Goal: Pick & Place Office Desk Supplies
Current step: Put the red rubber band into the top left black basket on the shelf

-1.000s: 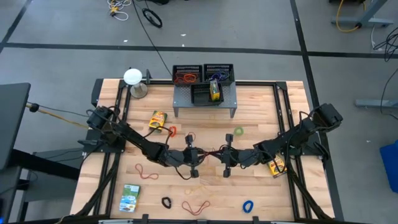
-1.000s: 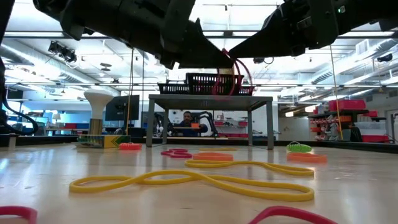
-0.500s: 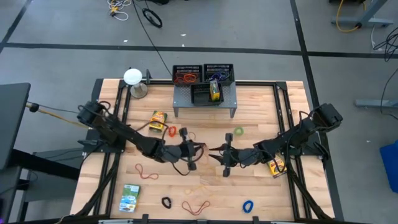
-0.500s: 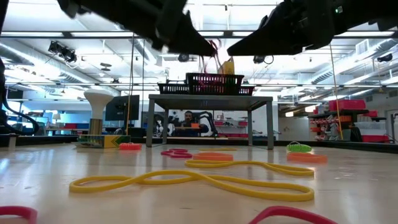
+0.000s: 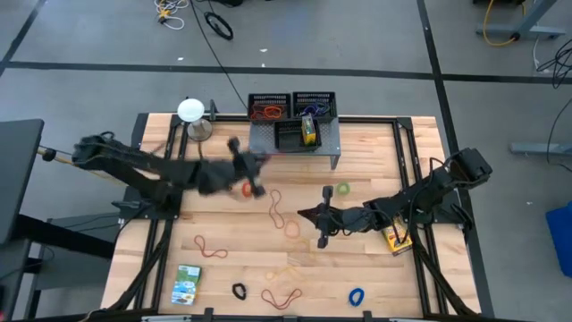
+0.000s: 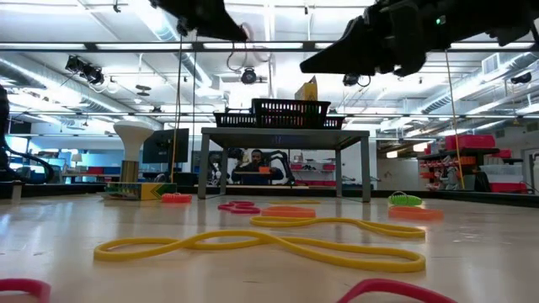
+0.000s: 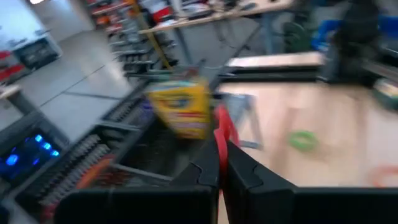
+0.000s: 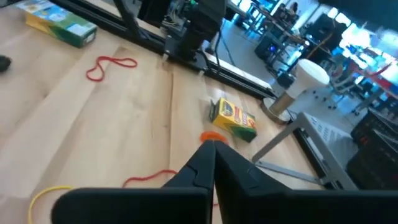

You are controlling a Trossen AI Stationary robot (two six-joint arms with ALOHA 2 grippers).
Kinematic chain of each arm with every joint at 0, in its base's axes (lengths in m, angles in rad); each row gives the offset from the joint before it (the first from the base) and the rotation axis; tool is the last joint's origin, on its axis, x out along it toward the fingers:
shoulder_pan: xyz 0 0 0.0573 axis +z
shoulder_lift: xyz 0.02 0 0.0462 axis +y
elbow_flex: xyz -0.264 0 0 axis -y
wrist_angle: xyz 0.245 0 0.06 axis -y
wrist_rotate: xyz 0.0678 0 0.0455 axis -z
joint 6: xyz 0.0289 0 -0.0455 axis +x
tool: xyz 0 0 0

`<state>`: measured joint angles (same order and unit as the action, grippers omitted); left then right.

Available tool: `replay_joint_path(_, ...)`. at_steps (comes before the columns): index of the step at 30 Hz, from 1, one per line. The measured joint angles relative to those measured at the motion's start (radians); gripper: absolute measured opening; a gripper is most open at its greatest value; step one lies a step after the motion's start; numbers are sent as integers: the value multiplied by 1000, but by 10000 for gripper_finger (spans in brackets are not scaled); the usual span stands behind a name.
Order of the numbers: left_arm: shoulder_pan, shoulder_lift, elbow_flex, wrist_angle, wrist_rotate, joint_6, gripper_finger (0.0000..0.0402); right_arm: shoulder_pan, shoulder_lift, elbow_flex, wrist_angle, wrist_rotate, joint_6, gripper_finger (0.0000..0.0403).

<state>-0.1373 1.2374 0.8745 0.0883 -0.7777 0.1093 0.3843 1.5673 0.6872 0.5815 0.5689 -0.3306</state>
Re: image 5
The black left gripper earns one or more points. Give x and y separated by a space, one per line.
223 174

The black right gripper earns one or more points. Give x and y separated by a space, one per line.
353 220

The red coil wristband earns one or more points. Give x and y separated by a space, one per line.
244 189

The black mesh basket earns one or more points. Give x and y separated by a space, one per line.
269 99
288 141
315 98

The red rubber band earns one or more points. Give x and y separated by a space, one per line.
280 308
254 114
195 241
274 212

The orange rubber band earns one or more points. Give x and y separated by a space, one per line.
285 229
272 109

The purple coil wristband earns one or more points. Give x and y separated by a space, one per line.
306 111
322 109

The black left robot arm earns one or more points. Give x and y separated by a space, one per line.
134 165

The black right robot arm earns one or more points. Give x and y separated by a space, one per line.
424 192

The grey desk foot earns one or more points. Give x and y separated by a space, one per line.
540 149

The black side desk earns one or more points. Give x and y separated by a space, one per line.
18 179

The grey desk leg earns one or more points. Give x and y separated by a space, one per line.
536 32

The grey metal riser shelf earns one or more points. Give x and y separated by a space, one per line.
260 143

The green coil wristband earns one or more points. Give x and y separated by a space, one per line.
338 188

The white dome table lamp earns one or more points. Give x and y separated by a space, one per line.
191 110

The blue coil wristband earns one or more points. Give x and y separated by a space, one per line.
350 298

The black coil wristband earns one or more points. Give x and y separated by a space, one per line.
233 290

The yellow rod with black knob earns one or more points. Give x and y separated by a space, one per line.
48 155

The blue plastic bin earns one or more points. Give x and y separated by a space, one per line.
562 241

